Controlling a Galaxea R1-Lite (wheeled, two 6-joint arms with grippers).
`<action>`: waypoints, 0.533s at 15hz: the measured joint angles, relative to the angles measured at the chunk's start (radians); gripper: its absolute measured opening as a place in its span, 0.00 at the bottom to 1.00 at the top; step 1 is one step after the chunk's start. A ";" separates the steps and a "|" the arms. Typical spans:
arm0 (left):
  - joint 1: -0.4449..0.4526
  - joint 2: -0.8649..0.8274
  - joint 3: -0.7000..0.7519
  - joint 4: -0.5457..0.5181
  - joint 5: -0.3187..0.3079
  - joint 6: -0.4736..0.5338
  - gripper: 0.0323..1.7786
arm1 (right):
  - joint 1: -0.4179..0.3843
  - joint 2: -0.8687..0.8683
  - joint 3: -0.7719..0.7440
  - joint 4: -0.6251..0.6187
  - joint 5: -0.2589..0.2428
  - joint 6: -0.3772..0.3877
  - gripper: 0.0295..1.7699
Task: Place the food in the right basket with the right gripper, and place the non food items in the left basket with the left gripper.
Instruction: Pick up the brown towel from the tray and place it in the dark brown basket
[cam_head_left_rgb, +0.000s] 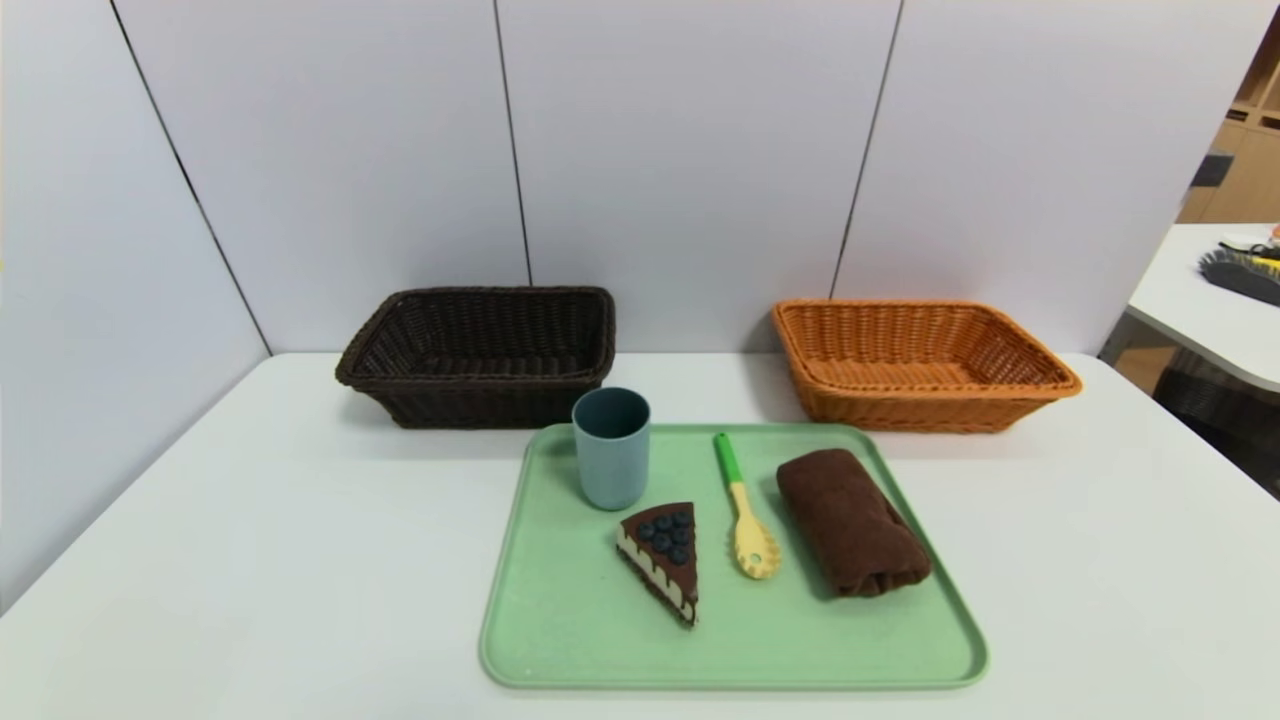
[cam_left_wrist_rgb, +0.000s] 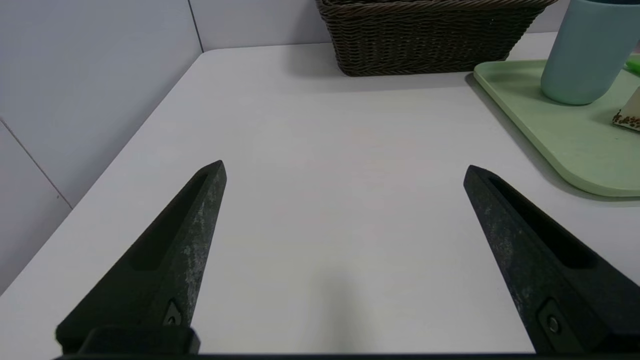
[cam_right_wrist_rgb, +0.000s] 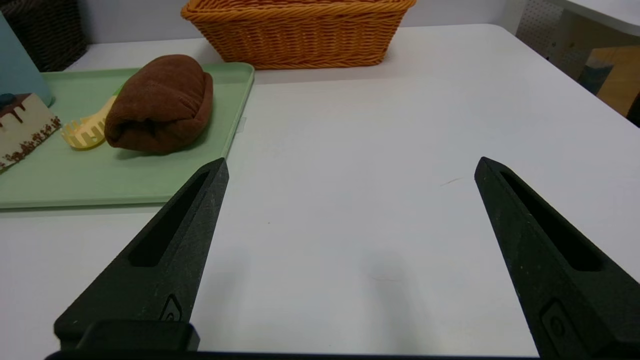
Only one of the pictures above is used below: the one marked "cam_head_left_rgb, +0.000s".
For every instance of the chocolate blueberry cake slice toy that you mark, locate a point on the chocolate blueberry cake slice toy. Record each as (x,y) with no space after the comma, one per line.
(665,550)

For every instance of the blue plastic cup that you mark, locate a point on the blue plastic cup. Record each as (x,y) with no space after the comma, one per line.
(611,465)

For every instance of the light green plastic tray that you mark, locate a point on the light green plastic tray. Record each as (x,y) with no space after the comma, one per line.
(600,620)

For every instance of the brown towel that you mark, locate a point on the brown towel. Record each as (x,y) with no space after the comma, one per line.
(850,520)

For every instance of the orange wicker basket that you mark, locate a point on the orange wicker basket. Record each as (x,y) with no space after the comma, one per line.
(920,405)

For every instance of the black woven bin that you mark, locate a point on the black woven bin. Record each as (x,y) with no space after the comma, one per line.
(1225,420)

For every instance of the black bristle brush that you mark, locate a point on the black bristle brush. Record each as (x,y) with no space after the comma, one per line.
(1245,275)

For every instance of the wooden shelf unit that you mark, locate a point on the wooden shelf unit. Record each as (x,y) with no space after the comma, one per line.
(1245,170)

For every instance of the dark brown wicker basket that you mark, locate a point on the dark brown wicker basket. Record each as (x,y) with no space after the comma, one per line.
(480,400)

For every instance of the white side table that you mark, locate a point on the white side table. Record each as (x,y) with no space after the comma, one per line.
(1200,320)

